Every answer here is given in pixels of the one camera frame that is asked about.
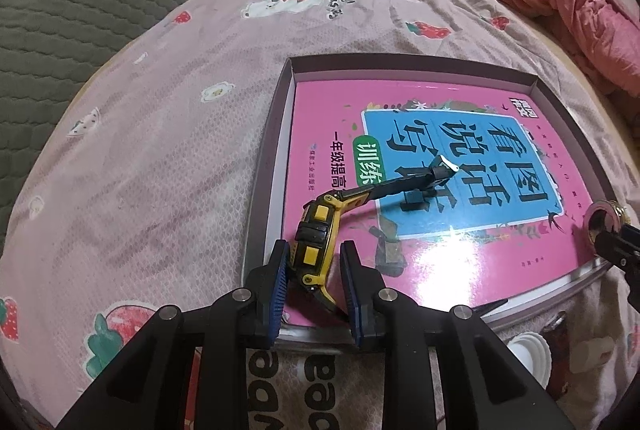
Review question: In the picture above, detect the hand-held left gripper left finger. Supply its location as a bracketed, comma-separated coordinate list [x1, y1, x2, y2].
[55, 240, 291, 430]

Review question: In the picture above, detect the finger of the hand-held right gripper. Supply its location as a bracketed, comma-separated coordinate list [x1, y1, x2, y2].
[591, 224, 640, 271]

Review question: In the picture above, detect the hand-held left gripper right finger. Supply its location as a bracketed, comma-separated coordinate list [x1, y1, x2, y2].
[339, 240, 576, 430]

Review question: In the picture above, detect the small gold metal ornament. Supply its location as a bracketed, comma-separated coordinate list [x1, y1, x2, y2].
[582, 201, 628, 241]

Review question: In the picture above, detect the yellow and black wristwatch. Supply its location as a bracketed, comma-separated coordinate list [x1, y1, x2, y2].
[290, 156, 461, 313]

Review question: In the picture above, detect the dark red patterned tube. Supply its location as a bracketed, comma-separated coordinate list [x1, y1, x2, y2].
[542, 310, 572, 406]

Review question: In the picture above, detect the white round lid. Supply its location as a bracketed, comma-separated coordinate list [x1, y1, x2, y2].
[505, 331, 553, 386]

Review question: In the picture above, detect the grey cardboard box tray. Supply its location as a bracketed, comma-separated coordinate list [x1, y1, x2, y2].
[240, 54, 626, 351]

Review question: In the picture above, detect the pink book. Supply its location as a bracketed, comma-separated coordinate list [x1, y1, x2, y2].
[280, 80, 608, 328]

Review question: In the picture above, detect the pink strawberry printed blanket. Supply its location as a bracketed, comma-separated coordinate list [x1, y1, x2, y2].
[0, 0, 640, 430]

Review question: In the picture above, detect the pink quilt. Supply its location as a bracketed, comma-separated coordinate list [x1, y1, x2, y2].
[484, 0, 640, 98]

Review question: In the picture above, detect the grey quilted headboard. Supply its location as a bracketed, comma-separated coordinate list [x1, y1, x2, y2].
[0, 0, 257, 205]

